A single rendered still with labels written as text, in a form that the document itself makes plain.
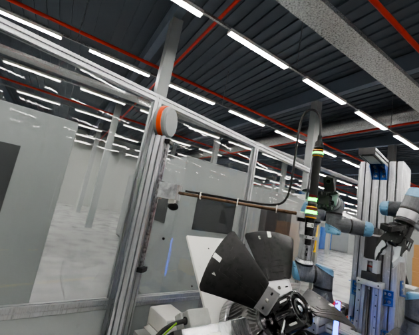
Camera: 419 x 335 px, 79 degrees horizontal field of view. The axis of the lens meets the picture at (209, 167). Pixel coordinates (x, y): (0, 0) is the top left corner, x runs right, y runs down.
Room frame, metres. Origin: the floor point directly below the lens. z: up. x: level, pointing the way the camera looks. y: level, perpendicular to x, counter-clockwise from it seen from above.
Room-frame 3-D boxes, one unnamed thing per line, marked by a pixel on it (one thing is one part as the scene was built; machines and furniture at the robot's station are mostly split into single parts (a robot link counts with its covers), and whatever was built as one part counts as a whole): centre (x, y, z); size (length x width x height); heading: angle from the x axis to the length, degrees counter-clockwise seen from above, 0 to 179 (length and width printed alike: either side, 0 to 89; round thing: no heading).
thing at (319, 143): (1.03, -0.44, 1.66); 0.04 x 0.04 x 0.46
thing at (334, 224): (1.31, -0.70, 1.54); 0.11 x 0.08 x 0.11; 81
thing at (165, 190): (1.19, 0.17, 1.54); 0.10 x 0.07 x 0.08; 75
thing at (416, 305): (1.39, -1.21, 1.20); 0.13 x 0.12 x 0.14; 26
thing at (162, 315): (1.35, 0.08, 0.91); 0.17 x 0.16 x 0.11; 40
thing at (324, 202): (1.19, -0.58, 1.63); 0.12 x 0.08 x 0.09; 140
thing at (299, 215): (1.03, -0.43, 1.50); 0.09 x 0.07 x 0.10; 75
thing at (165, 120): (1.22, 0.26, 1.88); 0.17 x 0.15 x 0.16; 130
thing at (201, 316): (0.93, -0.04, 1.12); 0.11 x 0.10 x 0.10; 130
